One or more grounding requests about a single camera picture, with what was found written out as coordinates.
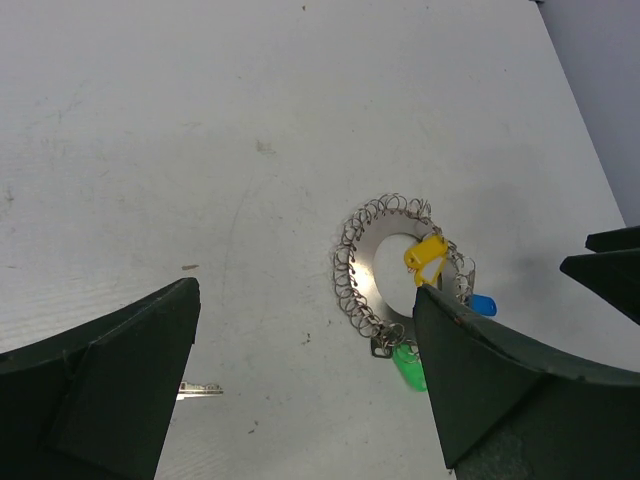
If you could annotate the yellow key tag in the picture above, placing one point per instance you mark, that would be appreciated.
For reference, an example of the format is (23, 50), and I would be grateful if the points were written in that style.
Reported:
(426, 260)

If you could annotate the blue key tag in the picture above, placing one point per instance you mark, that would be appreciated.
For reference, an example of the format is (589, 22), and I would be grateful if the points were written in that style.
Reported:
(483, 305)

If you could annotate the green key tag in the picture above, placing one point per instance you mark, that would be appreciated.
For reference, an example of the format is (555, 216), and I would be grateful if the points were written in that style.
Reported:
(407, 359)

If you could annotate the loose silver key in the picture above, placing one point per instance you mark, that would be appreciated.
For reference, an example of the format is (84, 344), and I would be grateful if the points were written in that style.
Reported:
(188, 390)

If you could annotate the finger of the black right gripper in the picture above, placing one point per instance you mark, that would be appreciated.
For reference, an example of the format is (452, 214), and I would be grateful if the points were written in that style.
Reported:
(611, 269)

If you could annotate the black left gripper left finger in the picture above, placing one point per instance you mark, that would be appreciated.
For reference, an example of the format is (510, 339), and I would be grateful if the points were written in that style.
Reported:
(95, 401)

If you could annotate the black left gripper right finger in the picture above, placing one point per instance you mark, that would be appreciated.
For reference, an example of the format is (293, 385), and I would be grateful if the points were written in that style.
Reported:
(509, 407)

